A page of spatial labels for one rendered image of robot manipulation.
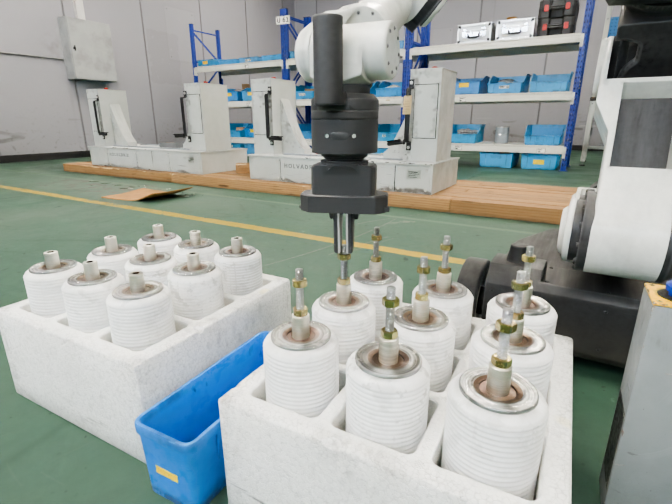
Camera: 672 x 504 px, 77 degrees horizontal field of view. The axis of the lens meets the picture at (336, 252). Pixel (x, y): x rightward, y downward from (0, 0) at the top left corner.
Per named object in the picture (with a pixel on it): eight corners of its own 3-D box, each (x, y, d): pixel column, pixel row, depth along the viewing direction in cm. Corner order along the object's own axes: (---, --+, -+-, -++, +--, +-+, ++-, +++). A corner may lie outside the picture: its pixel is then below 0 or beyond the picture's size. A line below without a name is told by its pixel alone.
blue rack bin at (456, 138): (453, 141, 542) (455, 124, 536) (484, 141, 524) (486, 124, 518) (443, 142, 500) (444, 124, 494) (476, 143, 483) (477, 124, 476)
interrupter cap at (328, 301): (336, 319, 58) (336, 314, 58) (309, 300, 64) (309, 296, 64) (379, 307, 62) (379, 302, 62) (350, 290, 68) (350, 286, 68)
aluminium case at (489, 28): (466, 49, 503) (468, 31, 497) (499, 46, 483) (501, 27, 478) (455, 44, 469) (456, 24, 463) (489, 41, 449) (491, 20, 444)
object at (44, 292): (81, 337, 90) (64, 256, 84) (109, 348, 85) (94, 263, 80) (32, 358, 82) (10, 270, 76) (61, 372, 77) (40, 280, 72)
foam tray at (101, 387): (174, 315, 115) (166, 253, 110) (293, 351, 98) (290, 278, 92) (16, 393, 83) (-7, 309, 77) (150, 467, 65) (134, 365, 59)
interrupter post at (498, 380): (504, 403, 41) (508, 373, 40) (480, 393, 43) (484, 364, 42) (513, 392, 43) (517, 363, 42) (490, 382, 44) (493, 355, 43)
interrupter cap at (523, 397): (522, 429, 38) (523, 423, 37) (445, 394, 42) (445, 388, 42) (548, 390, 43) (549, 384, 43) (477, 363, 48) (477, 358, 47)
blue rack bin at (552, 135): (528, 142, 501) (530, 124, 495) (564, 143, 483) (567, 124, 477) (521, 144, 460) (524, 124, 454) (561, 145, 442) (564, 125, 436)
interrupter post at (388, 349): (389, 370, 46) (390, 343, 45) (373, 361, 48) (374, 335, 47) (403, 362, 48) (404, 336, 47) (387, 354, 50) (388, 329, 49)
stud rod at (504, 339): (500, 382, 41) (509, 312, 39) (491, 377, 42) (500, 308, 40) (506, 378, 42) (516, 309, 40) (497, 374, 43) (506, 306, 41)
